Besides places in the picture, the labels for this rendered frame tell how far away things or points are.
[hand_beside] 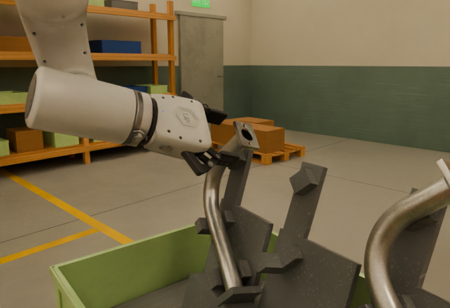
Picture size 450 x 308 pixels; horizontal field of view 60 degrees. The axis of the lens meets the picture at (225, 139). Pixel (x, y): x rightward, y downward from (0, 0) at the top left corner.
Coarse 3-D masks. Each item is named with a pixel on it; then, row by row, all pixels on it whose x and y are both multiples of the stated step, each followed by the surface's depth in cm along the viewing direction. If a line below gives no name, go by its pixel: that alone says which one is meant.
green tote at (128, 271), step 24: (144, 240) 78; (168, 240) 82; (192, 240) 86; (72, 264) 70; (96, 264) 73; (120, 264) 76; (144, 264) 79; (168, 264) 83; (192, 264) 87; (72, 288) 70; (96, 288) 73; (120, 288) 76; (144, 288) 80; (360, 288) 66
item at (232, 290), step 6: (234, 288) 61; (240, 288) 62; (246, 288) 63; (252, 288) 63; (258, 288) 64; (222, 294) 63; (228, 294) 61; (234, 294) 61; (240, 294) 61; (246, 294) 62; (252, 294) 63; (258, 294) 64; (216, 300) 64; (222, 300) 62; (228, 300) 62; (234, 300) 63; (240, 300) 64; (246, 300) 65
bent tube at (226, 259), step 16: (240, 128) 69; (240, 144) 67; (256, 144) 69; (208, 176) 74; (208, 192) 73; (208, 208) 72; (208, 224) 71; (224, 224) 71; (224, 240) 68; (224, 256) 66; (224, 272) 65
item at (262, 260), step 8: (288, 248) 60; (296, 248) 60; (256, 256) 60; (264, 256) 59; (272, 256) 60; (280, 256) 61; (288, 256) 60; (296, 256) 59; (256, 264) 59; (264, 264) 58; (272, 264) 59; (280, 264) 60; (288, 264) 60; (264, 272) 59; (272, 272) 60; (280, 272) 61
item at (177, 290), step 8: (184, 280) 84; (160, 288) 81; (168, 288) 81; (176, 288) 81; (184, 288) 81; (144, 296) 79; (152, 296) 79; (160, 296) 79; (168, 296) 79; (176, 296) 79; (256, 296) 79; (120, 304) 76; (128, 304) 76; (136, 304) 76; (144, 304) 76; (152, 304) 76; (160, 304) 76; (168, 304) 76; (176, 304) 76; (256, 304) 76
